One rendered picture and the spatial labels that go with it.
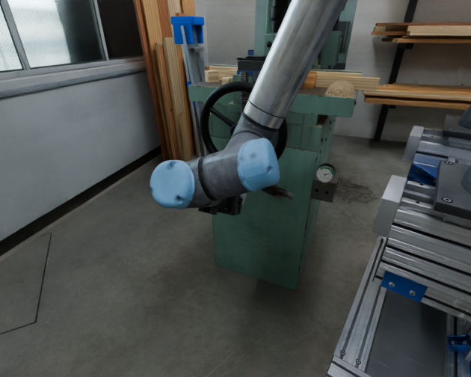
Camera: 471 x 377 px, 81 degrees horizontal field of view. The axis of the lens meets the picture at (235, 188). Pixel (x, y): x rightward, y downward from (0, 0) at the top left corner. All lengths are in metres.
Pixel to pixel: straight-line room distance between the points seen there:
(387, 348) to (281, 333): 0.40
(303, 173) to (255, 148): 0.67
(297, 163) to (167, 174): 0.69
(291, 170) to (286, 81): 0.62
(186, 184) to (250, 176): 0.09
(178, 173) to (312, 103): 0.65
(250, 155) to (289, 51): 0.18
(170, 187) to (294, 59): 0.27
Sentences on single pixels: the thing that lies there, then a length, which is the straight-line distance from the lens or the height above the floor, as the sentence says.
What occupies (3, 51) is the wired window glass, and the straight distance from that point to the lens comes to 1.98.
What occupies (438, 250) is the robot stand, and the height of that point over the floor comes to 0.69.
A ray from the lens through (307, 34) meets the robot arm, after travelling 0.48.
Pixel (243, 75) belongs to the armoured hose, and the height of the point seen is 0.96.
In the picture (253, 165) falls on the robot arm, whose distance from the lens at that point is 0.39.
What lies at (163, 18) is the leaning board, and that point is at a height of 1.17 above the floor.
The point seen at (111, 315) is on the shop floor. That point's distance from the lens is 1.43.
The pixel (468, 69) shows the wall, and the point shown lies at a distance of 3.59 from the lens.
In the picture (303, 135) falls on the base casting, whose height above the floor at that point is 0.76.
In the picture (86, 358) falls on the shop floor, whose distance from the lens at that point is 1.35.
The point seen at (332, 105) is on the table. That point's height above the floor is 0.87.
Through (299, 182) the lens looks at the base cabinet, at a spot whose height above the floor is 0.58.
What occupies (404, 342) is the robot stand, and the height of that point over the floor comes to 0.21.
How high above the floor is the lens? 1.08
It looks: 30 degrees down
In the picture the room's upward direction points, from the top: straight up
